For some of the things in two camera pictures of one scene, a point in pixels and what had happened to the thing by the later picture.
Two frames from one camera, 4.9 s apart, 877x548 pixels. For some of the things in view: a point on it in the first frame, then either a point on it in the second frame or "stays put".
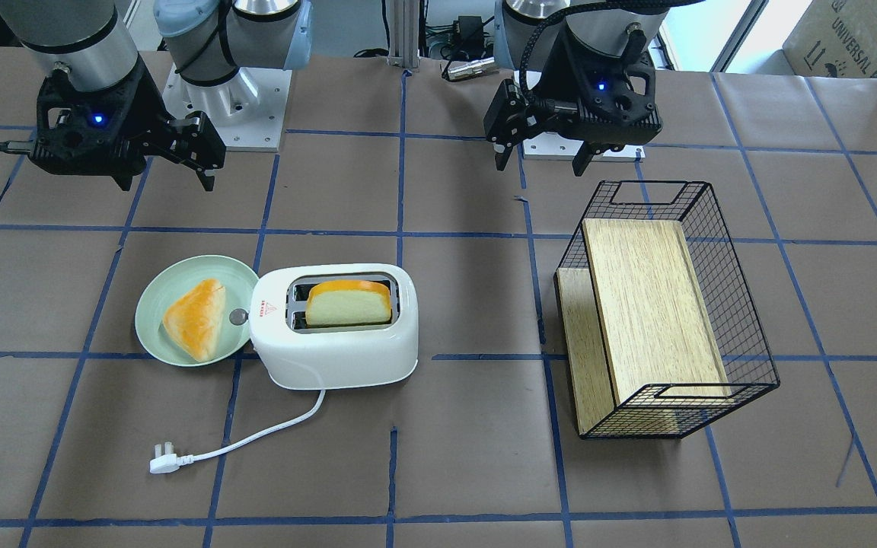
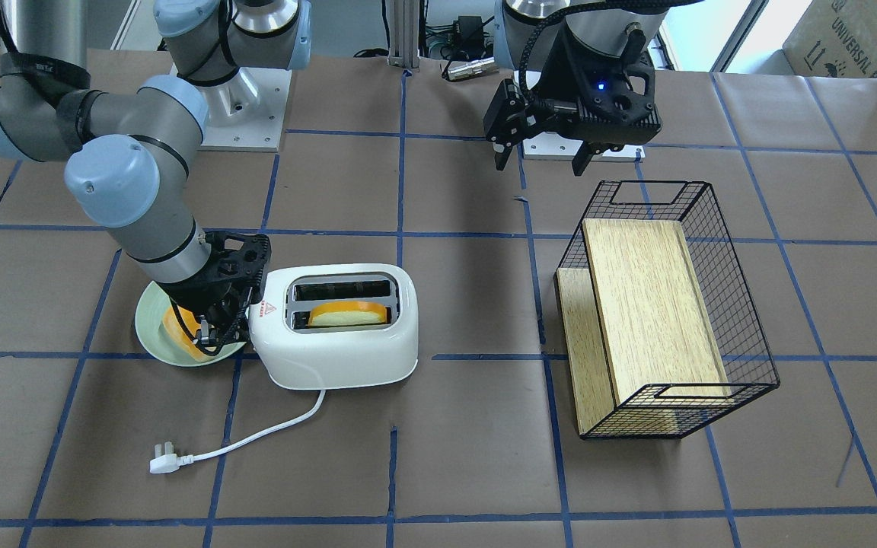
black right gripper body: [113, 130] → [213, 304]
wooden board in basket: [639, 345] stays put
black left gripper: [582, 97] stays put
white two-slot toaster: [324, 326] stays put
